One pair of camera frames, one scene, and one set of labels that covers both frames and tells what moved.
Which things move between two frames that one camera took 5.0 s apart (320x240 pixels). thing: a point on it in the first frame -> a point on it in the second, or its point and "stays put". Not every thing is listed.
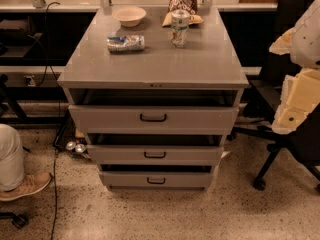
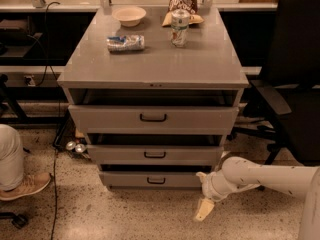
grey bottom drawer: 158,180 stays put
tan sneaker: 32,183 stays put
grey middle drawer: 156,155 stays put
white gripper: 307,39 -> 209,188
